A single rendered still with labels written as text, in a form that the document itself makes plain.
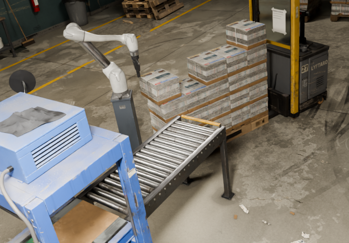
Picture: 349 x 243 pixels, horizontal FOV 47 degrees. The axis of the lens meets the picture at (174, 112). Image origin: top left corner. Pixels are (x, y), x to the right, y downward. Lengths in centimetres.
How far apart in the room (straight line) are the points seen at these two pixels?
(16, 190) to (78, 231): 88
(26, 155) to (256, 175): 281
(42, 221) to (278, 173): 289
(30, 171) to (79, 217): 97
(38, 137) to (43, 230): 45
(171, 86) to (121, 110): 56
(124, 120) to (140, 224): 175
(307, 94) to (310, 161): 111
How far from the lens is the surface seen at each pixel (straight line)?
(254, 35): 465
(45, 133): 211
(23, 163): 208
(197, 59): 449
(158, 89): 404
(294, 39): 483
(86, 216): 298
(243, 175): 437
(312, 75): 533
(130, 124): 416
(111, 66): 412
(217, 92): 450
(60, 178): 209
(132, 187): 242
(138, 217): 257
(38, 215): 200
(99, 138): 232
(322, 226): 386
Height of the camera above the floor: 270
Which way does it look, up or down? 28 degrees down
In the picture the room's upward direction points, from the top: 9 degrees counter-clockwise
